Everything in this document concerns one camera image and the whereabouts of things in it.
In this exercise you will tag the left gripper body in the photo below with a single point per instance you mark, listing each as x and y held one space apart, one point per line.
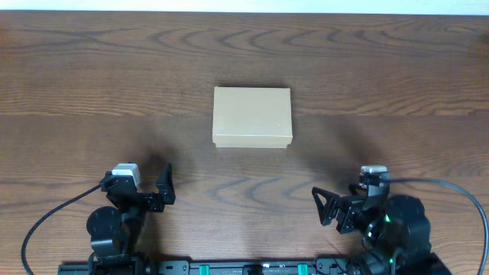
148 202

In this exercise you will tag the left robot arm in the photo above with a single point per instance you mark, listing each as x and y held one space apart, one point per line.
115 229

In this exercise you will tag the cardboard box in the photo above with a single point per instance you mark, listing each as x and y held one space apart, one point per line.
245 117

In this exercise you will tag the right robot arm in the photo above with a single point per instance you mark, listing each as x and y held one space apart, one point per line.
394 232

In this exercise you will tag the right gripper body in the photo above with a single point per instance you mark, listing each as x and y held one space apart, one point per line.
354 218

